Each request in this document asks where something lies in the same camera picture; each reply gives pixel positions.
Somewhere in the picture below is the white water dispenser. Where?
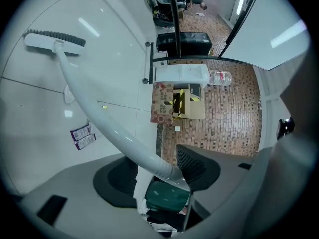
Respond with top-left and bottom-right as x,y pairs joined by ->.
155,63 -> 209,83

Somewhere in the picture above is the small white bin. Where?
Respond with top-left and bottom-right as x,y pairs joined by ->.
152,58 -> 170,69

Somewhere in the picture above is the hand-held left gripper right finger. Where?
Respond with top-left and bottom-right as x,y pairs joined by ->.
176,144 -> 259,239

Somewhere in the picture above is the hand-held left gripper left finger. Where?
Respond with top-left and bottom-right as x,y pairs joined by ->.
23,154 -> 156,239

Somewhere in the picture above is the white broom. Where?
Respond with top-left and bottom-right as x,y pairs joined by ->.
23,28 -> 186,185

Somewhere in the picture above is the black tall cabinet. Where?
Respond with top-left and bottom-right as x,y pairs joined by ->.
157,32 -> 214,57

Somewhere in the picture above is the red patterned cardboard box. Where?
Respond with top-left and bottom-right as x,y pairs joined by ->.
150,81 -> 175,125

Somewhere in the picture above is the cardboard box with striped tape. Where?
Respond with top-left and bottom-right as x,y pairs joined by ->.
171,85 -> 192,121

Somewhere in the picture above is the clear water bottle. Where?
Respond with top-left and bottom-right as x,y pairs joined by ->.
207,69 -> 233,87

